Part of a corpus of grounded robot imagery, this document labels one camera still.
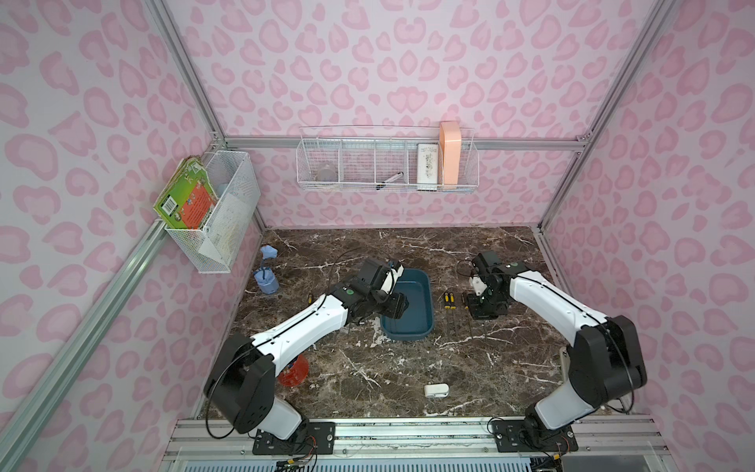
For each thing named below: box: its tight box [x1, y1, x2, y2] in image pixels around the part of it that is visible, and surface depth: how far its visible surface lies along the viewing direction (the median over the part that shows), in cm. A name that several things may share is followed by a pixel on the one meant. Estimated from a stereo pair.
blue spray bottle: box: [253, 244, 280, 295], surface depth 97 cm
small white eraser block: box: [424, 382, 451, 399], surface depth 80 cm
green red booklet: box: [153, 154, 220, 230], surface depth 72 cm
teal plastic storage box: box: [379, 268, 435, 342], surface depth 95 cm
